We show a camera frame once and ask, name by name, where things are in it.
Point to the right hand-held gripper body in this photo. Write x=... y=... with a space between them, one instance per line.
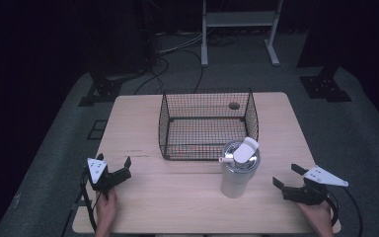
x=309 y=192

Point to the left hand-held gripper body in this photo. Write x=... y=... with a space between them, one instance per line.
x=102 y=180

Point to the white tumbler with lid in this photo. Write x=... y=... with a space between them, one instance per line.
x=238 y=169

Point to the person's right hand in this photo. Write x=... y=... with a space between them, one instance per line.
x=318 y=218

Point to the person's left hand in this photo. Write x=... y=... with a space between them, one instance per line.
x=107 y=209

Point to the black stand base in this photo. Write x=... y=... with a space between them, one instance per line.
x=103 y=90
x=325 y=86

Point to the white metal stand frame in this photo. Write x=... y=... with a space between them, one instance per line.
x=240 y=18

